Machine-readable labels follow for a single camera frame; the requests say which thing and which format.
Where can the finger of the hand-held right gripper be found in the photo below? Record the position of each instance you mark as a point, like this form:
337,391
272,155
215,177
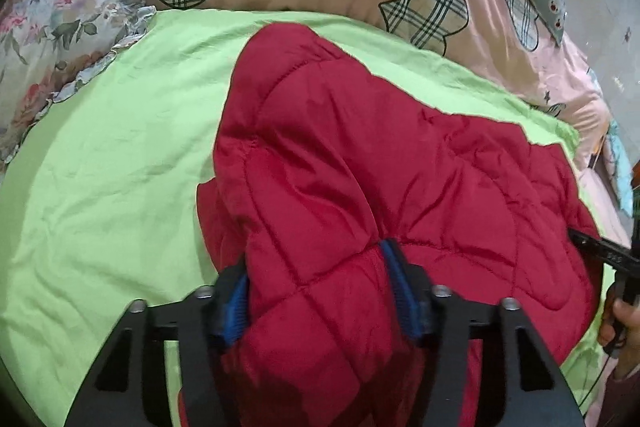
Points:
605,252

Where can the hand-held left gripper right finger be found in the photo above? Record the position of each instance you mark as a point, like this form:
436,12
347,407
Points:
402,292

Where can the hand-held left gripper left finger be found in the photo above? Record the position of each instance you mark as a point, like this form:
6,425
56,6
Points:
235,307

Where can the red quilted jacket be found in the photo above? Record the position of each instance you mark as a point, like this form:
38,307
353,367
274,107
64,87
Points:
375,167

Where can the person's right forearm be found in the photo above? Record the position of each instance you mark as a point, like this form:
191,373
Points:
625,399

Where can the person's right hand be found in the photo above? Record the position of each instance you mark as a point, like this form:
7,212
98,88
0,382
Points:
627,319

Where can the light blue cloth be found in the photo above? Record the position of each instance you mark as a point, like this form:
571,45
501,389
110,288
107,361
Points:
620,167

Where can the green bed sheet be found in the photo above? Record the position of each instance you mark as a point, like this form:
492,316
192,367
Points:
110,167

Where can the floral ruffled pillow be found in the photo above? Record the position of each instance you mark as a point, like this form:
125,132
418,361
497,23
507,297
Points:
50,27

